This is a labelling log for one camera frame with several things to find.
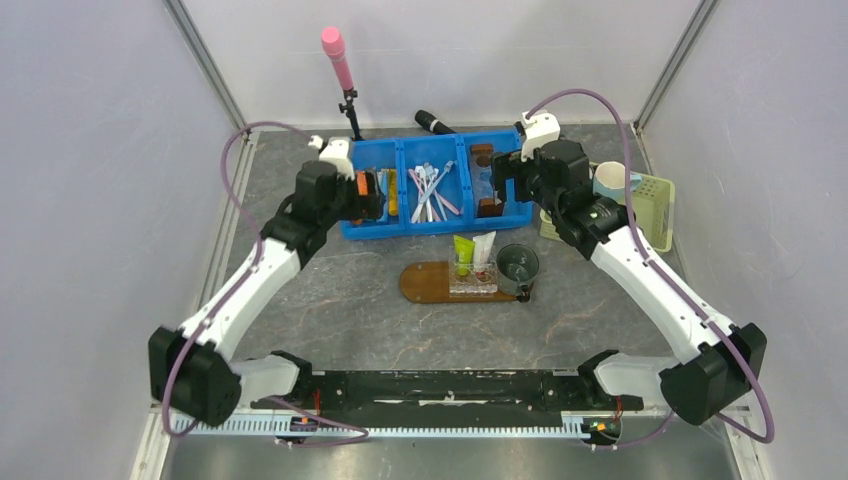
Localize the acrylic holder with wood ends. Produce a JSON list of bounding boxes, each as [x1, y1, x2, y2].
[[469, 143, 505, 218]]

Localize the white cable duct strip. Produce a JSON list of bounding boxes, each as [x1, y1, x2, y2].
[[192, 412, 590, 440]]

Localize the green toothpaste tube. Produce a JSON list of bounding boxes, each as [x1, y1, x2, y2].
[[453, 235, 475, 277]]

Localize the blue three-compartment bin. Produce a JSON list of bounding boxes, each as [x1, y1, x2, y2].
[[341, 129, 533, 240]]

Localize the light green plastic basket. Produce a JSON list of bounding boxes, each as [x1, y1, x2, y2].
[[539, 165, 676, 253]]

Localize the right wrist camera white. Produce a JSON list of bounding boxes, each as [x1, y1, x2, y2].
[[520, 109, 561, 162]]

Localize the oval wooden tray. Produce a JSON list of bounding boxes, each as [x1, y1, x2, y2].
[[399, 261, 517, 304]]

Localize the orange toothpaste tube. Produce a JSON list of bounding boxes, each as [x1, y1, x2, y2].
[[356, 171, 370, 196]]

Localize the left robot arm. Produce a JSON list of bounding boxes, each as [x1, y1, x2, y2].
[[148, 160, 386, 431]]

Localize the light blue toothbrush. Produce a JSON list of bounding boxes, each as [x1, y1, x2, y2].
[[425, 161, 454, 201]]

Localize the white toothbrush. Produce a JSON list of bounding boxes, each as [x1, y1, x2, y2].
[[408, 163, 441, 223]]

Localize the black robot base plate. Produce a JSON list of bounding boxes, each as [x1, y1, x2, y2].
[[282, 369, 645, 429]]

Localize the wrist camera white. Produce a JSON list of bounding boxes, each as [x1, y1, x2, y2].
[[308, 135, 356, 180], [520, 109, 561, 162]]

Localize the dark green enamel mug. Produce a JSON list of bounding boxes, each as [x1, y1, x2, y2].
[[496, 244, 540, 303]]

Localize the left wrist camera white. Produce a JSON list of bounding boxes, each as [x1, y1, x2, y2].
[[308, 135, 356, 180]]

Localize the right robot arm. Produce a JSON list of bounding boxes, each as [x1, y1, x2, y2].
[[491, 140, 775, 443]]

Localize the white toothpaste tube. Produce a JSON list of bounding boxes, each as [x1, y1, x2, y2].
[[472, 231, 496, 273]]

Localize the light blue mug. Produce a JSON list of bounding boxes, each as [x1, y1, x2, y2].
[[592, 161, 643, 203]]

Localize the clear acrylic toothbrush holder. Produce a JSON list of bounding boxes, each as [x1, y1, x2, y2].
[[447, 251, 498, 298]]

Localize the pink microphone on stand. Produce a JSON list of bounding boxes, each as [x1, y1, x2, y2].
[[321, 26, 363, 141]]

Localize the black microphone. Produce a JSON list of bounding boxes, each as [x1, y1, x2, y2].
[[414, 110, 456, 135]]

